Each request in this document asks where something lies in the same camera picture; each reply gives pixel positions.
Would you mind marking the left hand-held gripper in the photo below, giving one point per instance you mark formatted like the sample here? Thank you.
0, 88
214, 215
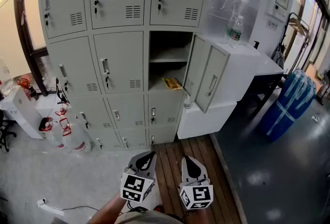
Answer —
136, 184

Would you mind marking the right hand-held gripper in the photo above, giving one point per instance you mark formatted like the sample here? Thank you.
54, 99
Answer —
197, 195

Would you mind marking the blue taped wrapped bundle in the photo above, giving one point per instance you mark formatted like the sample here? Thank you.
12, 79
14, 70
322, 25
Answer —
288, 106

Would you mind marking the person's left forearm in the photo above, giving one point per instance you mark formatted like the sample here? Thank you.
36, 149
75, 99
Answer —
109, 208

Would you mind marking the white block cabinet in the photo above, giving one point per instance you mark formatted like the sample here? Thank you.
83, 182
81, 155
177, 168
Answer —
221, 114

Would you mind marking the black office chair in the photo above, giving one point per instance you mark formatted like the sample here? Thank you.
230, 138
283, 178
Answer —
3, 130

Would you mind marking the wooden slat platform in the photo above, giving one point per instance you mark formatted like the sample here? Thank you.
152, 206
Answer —
196, 148

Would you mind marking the clear green-label water bottle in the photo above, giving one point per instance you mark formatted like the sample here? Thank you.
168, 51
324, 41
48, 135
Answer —
236, 33

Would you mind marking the grey side table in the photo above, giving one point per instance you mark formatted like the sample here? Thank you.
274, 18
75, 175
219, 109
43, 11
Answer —
268, 65

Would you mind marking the person's right forearm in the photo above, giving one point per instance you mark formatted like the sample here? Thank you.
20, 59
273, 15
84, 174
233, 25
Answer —
198, 216

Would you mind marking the small clear plastic bottle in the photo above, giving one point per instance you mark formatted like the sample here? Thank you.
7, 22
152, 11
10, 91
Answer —
188, 103

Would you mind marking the yellow snack packet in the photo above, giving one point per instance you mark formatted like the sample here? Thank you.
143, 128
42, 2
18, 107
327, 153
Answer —
172, 83

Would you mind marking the grey metal locker cabinet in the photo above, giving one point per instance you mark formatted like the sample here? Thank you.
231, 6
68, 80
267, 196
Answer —
121, 63

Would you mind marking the person's grey shorts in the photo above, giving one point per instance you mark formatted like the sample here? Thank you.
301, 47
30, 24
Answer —
149, 217

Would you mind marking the white power strip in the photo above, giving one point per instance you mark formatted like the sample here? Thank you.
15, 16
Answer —
46, 205

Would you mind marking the grey backpack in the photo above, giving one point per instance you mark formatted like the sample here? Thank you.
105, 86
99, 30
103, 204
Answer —
278, 57

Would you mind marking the white kiosk with blue poster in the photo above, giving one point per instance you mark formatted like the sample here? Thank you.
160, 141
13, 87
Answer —
281, 6

